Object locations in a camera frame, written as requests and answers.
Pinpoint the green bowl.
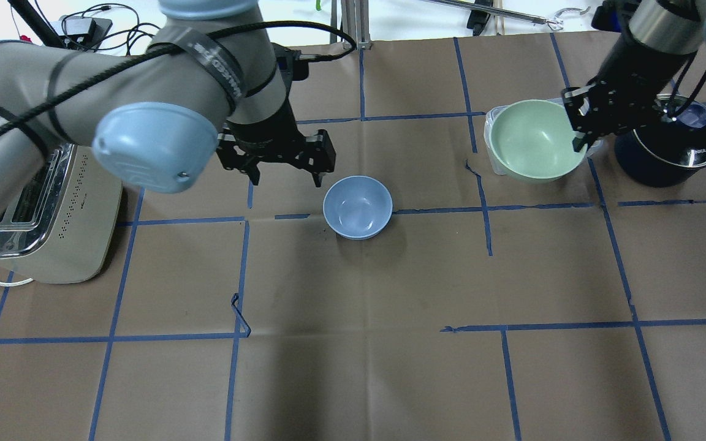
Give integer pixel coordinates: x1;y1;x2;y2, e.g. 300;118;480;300
489;99;588;184

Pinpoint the blue saucepan with lid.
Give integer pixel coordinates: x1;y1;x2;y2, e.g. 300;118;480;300
613;93;706;187

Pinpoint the blue bowl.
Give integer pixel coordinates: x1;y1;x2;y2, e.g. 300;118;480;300
322;175;394;241

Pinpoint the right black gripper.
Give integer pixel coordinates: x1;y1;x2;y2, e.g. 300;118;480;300
561;37;696;153

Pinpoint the aluminium frame post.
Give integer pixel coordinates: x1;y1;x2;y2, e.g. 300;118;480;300
330;0;373;50

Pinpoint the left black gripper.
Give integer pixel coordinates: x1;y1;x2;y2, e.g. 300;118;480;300
216;98;336;188

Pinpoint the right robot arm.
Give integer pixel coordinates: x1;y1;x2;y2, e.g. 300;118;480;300
561;1;706;153

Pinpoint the black power adapter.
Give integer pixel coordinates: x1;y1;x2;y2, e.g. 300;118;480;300
466;0;494;36

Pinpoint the reacher grabber tool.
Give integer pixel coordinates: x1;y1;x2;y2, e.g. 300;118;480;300
425;1;591;31

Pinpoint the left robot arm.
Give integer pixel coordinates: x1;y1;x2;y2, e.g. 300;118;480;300
0;1;338;215

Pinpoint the silver toaster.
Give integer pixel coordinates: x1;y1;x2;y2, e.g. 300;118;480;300
0;143;123;284

